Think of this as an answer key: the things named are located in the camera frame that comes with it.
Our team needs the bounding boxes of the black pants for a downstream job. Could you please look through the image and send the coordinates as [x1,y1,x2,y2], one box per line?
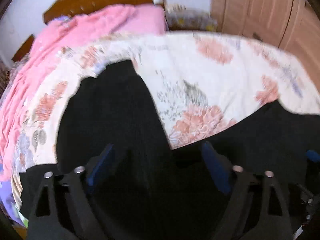
[21,60,319,239]

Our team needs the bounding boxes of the floral covered nightstand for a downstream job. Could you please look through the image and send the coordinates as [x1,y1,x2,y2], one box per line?
[165,9,217,32]

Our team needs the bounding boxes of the pink duvet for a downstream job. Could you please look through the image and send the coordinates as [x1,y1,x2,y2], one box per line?
[1,4,167,181]

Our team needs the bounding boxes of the light wooden wardrobe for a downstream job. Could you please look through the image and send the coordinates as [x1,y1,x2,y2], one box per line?
[210,0,319,85]

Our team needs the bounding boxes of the floral cream quilt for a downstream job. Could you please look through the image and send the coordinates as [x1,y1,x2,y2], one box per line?
[10,31,320,205]

